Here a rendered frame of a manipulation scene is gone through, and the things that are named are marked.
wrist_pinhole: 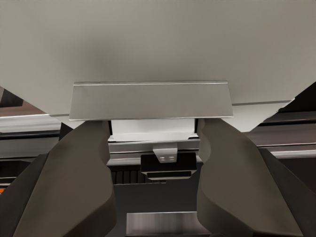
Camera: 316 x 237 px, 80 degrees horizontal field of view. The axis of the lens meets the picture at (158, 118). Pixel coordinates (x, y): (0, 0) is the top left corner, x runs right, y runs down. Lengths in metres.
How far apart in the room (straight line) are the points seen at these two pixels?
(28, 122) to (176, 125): 0.21
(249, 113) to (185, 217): 0.13
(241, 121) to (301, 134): 0.38
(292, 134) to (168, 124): 0.42
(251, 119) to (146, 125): 0.09
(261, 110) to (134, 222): 0.17
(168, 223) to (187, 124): 0.11
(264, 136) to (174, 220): 0.35
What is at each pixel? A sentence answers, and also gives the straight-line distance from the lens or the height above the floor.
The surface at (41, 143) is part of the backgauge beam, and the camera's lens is 0.58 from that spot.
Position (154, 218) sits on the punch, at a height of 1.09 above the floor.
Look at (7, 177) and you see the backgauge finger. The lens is 0.56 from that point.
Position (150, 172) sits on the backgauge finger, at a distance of 0.43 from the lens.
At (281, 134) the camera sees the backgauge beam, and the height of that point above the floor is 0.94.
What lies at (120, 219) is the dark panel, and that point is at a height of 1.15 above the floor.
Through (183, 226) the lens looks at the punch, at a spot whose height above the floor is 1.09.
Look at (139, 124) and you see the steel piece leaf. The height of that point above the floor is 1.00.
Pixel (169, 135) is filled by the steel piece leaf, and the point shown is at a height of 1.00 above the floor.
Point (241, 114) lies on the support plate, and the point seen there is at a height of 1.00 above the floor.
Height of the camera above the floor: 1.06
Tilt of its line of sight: 20 degrees down
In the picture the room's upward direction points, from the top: 178 degrees clockwise
